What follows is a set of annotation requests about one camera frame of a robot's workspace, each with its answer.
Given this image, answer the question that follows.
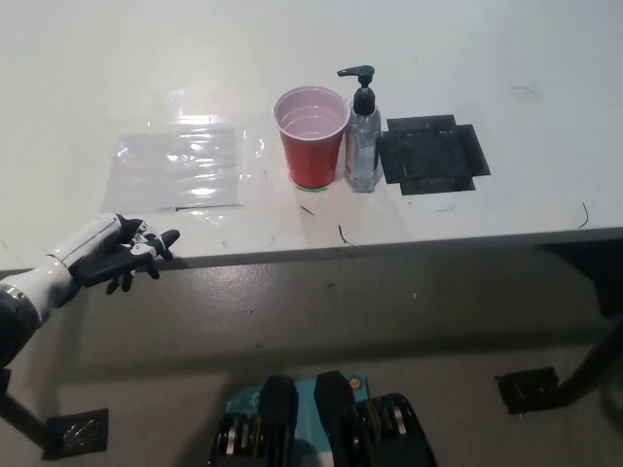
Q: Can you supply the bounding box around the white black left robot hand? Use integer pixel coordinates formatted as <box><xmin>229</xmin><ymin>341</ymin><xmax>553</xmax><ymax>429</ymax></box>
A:
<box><xmin>0</xmin><ymin>212</ymin><xmax>181</xmax><ymax>326</ymax></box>

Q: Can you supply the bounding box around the clear soap pump bottle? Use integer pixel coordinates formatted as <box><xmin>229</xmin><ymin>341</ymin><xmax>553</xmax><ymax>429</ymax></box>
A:
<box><xmin>337</xmin><ymin>64</ymin><xmax>384</xmax><ymax>194</ymax></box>

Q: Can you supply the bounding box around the black teal robot body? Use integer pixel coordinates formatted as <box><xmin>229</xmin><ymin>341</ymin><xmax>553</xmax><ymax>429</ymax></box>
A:
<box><xmin>207</xmin><ymin>370</ymin><xmax>437</xmax><ymax>467</ymax></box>

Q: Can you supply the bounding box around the clear plastic sheet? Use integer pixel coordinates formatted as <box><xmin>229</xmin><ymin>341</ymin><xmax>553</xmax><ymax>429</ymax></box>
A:
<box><xmin>99</xmin><ymin>126</ymin><xmax>244</xmax><ymax>215</ymax></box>

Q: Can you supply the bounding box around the black table leg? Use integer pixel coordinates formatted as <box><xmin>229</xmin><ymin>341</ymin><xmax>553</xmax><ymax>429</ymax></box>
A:
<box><xmin>0</xmin><ymin>369</ymin><xmax>55</xmax><ymax>458</ymax></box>
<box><xmin>557</xmin><ymin>310</ymin><xmax>623</xmax><ymax>408</ymax></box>

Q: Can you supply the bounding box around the red plastic cup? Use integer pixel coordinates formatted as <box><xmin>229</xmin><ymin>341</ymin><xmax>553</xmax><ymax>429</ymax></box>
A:
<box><xmin>273</xmin><ymin>86</ymin><xmax>350</xmax><ymax>190</ymax></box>

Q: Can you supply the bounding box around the black tape patch on table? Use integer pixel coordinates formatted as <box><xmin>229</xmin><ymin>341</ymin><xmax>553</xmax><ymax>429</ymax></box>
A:
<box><xmin>378</xmin><ymin>114</ymin><xmax>491</xmax><ymax>197</ymax></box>

